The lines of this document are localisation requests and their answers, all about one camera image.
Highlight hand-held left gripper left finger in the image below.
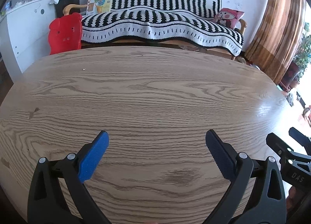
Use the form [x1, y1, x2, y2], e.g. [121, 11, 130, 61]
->
[27, 130, 110, 224]

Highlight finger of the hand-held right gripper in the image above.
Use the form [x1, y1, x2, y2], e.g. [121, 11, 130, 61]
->
[289, 127, 311, 147]
[266, 132, 295, 160]

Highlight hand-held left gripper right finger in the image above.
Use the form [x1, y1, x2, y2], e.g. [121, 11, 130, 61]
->
[205, 129, 287, 224]

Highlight potted plant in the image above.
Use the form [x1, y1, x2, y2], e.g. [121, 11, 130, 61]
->
[278, 23, 311, 92]

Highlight brown curtain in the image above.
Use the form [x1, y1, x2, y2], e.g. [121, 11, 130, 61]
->
[244, 0, 308, 85]

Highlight red plastic chair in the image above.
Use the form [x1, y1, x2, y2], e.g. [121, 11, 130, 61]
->
[48, 12, 82, 55]

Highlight pink cartoon cushion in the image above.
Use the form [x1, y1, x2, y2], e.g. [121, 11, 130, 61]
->
[214, 8, 245, 30]

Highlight white cabinet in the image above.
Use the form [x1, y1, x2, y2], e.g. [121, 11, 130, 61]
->
[0, 0, 57, 74]

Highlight black white patterned blanket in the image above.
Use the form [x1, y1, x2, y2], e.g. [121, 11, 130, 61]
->
[81, 0, 244, 55]

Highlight wooden sofa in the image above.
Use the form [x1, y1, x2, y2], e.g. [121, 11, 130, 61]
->
[63, 0, 247, 61]

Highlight colourful picture book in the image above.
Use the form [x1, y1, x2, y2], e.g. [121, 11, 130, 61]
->
[86, 0, 113, 16]

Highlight black box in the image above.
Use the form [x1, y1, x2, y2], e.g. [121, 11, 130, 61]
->
[54, 0, 80, 18]

